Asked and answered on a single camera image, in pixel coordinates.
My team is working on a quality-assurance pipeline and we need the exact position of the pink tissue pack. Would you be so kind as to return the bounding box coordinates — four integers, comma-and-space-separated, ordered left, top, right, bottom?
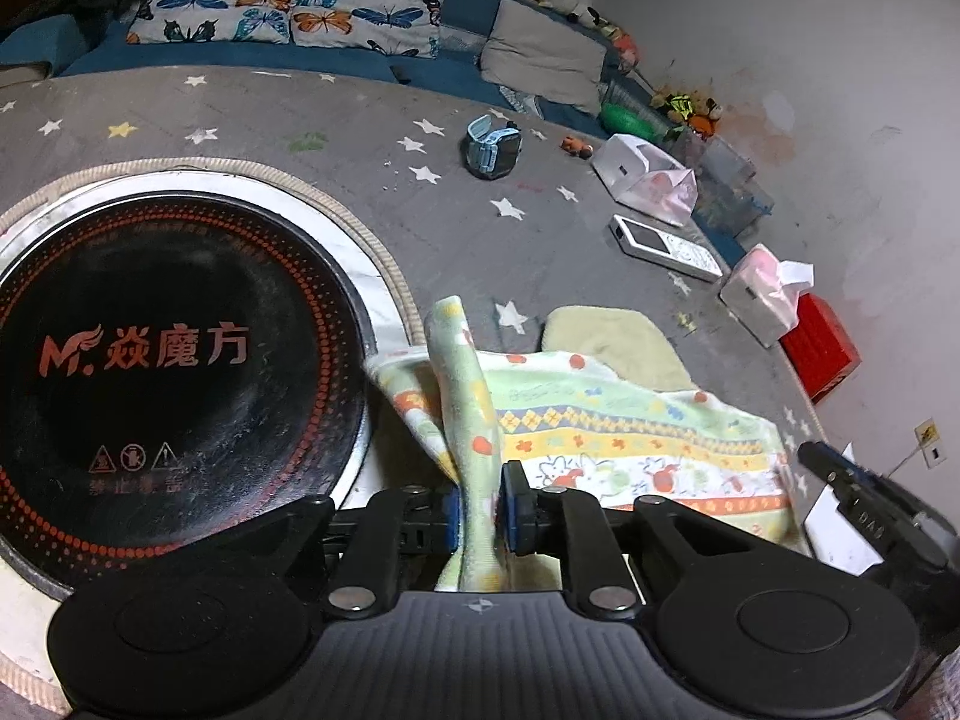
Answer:
718, 244, 815, 348

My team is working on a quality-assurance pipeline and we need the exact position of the white remote control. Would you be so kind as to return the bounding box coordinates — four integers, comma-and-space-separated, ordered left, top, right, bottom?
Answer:
609, 214, 723, 283

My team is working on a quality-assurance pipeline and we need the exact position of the round black table heater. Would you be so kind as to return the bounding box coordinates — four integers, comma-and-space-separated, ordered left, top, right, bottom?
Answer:
0, 157, 422, 717

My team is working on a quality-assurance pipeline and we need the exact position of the clear plastic container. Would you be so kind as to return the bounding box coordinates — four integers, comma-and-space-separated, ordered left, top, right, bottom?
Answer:
679, 131, 775, 235

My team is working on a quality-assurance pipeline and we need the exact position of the red box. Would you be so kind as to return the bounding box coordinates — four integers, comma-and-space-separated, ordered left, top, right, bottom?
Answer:
780, 292, 863, 407

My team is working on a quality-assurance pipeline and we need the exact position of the green plastic toy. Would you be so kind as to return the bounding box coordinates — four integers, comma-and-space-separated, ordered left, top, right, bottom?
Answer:
600, 101, 662, 141

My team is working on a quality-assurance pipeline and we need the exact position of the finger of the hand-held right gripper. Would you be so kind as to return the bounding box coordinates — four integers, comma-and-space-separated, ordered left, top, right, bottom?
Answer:
798, 441, 950, 572

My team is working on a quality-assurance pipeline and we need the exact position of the black and white plush toy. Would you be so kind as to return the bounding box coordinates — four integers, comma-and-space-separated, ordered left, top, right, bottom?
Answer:
540, 0, 602, 25

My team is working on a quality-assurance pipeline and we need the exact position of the grey star print tablecloth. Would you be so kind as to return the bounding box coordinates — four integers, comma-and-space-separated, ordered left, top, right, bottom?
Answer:
0, 64, 826, 720

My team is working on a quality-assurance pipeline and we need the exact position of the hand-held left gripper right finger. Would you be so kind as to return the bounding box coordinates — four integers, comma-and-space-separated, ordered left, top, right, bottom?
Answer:
499, 460, 751, 616

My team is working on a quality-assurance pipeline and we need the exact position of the grey pillow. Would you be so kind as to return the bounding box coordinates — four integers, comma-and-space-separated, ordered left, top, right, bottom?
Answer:
480, 0, 607, 115

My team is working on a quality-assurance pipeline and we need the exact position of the white paper box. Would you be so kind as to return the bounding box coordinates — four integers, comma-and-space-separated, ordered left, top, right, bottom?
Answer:
591, 133, 688, 200

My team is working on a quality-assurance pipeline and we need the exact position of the white wall socket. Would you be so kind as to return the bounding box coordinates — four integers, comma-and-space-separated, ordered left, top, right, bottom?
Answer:
913, 420, 947, 470

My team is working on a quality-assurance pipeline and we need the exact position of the striped animal print child's shirt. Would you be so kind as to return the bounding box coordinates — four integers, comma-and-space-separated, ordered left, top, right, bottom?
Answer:
364, 296, 812, 593

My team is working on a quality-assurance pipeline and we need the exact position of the blue child's smartwatch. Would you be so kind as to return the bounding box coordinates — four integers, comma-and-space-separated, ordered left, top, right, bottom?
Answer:
465, 115, 523, 180

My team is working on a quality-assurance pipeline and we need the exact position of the blue sofa cushion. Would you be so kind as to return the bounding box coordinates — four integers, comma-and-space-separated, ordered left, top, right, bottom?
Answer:
0, 0, 623, 122

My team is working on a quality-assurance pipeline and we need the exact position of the yellow and green toy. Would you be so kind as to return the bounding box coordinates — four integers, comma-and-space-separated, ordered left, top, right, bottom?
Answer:
652, 90, 725, 137

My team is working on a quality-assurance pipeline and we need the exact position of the white paper sheet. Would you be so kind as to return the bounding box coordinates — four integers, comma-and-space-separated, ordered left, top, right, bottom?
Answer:
802, 442, 887, 578

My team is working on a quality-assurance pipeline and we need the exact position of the orange and pink plush toy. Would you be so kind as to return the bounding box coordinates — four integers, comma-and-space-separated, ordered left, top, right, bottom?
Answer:
600, 19, 643, 70

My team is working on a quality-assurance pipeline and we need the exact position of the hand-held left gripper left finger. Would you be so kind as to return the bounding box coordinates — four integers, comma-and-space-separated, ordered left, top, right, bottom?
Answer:
217, 487, 462, 620

